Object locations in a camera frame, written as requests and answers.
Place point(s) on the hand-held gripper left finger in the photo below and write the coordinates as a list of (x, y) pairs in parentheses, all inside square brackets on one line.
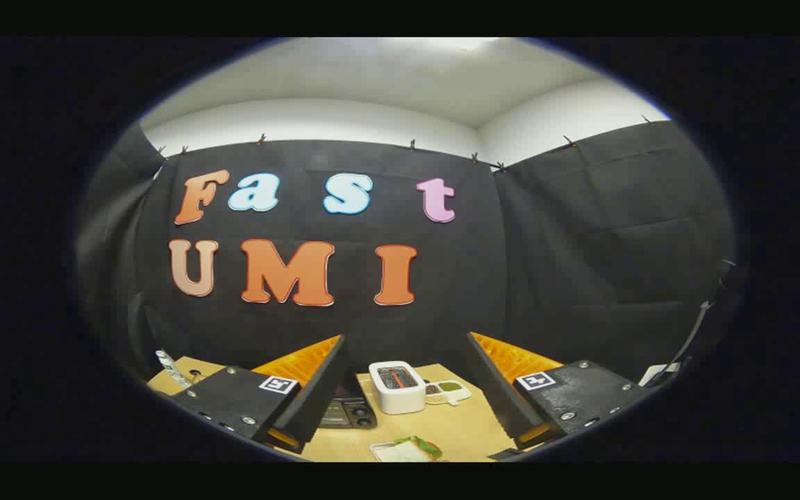
[(320, 396)]

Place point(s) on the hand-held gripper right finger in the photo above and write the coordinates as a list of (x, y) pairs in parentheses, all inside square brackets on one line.
[(494, 389)]

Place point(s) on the black toaster oven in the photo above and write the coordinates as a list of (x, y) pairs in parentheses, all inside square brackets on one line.
[(348, 411)]

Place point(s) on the lettuce sandwich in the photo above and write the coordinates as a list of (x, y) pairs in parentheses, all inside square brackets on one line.
[(422, 444)]

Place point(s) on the white pop-up toaster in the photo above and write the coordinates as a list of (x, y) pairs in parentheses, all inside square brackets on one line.
[(398, 399)]

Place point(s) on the white divided grain dish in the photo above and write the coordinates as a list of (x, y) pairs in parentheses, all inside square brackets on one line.
[(450, 393)]

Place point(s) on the white rectangular plate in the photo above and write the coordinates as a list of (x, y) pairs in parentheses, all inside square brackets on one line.
[(393, 453)]

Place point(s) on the black backdrop cloth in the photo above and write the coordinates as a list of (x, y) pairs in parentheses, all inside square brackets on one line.
[(553, 264)]

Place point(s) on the white bottle with green label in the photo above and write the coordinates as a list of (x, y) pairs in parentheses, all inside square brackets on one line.
[(172, 368)]

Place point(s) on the row of small cloth clips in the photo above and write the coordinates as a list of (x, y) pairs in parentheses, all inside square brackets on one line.
[(261, 139)]

